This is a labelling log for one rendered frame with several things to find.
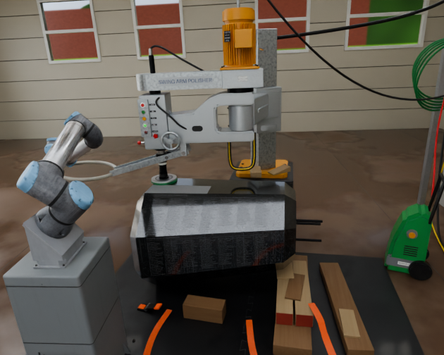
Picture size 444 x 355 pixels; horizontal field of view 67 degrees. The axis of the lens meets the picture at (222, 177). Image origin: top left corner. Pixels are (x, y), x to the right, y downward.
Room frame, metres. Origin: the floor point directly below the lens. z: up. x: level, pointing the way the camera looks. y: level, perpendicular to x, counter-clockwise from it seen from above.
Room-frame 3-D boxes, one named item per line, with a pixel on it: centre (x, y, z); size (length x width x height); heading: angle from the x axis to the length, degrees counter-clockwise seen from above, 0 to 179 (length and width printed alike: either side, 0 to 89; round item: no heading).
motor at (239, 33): (2.62, -0.17, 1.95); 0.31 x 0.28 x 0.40; 176
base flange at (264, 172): (3.24, -0.42, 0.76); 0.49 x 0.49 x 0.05; 78
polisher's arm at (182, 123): (2.64, 0.10, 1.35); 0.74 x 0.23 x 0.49; 86
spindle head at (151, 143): (2.68, 0.41, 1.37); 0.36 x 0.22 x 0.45; 86
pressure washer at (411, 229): (2.54, -1.61, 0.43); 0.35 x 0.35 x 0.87; 63
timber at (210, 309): (2.04, 0.17, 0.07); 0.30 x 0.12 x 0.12; 75
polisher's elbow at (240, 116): (2.64, -0.17, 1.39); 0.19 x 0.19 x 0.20
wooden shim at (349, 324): (1.82, -0.82, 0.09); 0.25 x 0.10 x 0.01; 169
